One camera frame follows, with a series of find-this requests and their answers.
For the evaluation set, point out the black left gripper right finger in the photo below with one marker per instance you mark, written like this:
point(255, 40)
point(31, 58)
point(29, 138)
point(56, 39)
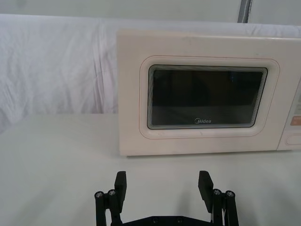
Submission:
point(205, 188)

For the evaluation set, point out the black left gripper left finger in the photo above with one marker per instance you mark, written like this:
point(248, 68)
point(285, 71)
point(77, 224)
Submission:
point(120, 188)

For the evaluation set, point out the grey striped post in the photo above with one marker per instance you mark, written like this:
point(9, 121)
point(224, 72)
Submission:
point(244, 10)

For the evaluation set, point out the oven control panel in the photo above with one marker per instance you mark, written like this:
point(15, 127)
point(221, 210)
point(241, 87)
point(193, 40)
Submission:
point(294, 113)

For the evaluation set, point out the crumpled white draped sheet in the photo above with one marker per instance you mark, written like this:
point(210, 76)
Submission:
point(58, 66)

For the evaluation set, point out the cream microwave oven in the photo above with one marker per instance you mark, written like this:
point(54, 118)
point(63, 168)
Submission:
point(131, 94)

